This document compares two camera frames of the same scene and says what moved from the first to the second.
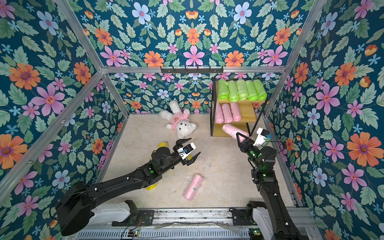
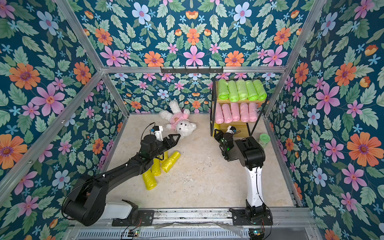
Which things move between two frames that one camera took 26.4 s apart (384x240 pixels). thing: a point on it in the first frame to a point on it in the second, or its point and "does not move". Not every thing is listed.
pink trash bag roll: x=227 y=112 does not move
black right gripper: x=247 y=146 to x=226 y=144
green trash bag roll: x=223 y=91 does not move
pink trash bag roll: x=193 y=186 to x=253 y=111
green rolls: x=233 y=93 does not move
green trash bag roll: x=260 y=89 does not move
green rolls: x=251 y=90 does not move
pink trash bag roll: x=235 y=111 does not move
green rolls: x=243 y=93 does not move
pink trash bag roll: x=232 y=131 to x=244 y=114
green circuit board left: x=132 y=234 does not move
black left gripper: x=184 y=162 to x=171 y=141
